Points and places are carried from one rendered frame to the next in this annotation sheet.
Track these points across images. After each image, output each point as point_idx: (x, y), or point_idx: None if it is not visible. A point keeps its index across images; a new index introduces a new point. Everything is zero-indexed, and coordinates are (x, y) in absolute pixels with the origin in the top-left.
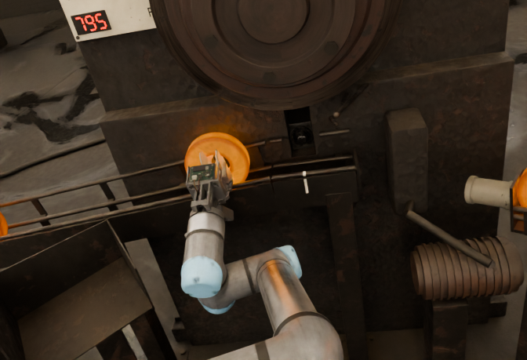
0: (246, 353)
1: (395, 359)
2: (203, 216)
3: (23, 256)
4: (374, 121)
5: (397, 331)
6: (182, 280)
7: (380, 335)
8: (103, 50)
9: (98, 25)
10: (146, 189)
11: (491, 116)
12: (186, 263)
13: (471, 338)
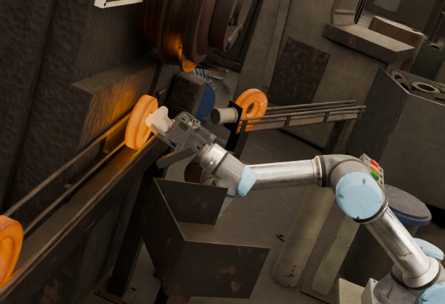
0: (351, 162)
1: (134, 280)
2: (218, 145)
3: (37, 282)
4: (169, 82)
5: (112, 267)
6: (250, 181)
7: (109, 274)
8: (98, 18)
9: None
10: (81, 166)
11: None
12: (244, 171)
13: (143, 247)
